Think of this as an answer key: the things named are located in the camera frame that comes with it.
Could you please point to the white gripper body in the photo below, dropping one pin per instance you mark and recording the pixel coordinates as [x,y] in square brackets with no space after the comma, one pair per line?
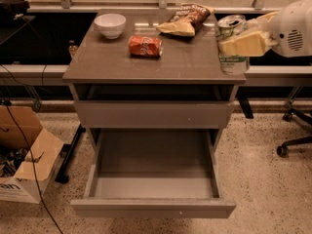
[290,26]

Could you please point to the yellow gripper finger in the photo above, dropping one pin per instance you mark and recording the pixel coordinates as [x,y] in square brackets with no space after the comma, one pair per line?
[252,44]
[260,23]

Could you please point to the green 7up can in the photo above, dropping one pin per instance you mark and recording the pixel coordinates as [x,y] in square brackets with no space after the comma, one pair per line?
[227,27]

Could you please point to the red crushed cola can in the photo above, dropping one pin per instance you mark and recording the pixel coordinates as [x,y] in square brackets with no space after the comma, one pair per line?
[145,46]

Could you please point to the grey drawer cabinet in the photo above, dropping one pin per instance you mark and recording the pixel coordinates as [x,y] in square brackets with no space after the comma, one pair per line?
[187,71]

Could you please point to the open middle drawer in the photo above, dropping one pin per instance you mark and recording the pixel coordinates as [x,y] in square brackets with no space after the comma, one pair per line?
[154,174]

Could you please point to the closed top drawer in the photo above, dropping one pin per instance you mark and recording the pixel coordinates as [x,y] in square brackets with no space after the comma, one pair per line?
[153,115]

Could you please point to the brown chip bag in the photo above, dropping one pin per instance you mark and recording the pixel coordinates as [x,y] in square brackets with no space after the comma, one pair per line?
[187,19]

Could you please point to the white bowl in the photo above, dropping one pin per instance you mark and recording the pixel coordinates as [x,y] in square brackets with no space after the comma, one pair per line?
[111,26]

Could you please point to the black table leg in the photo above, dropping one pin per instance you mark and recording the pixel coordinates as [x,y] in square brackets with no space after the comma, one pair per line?
[66,153]

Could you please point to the black bag on desk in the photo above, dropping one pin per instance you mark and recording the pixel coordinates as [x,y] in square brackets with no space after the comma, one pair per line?
[11,10]

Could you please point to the cardboard box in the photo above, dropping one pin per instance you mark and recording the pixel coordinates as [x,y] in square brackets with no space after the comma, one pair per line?
[29,154]

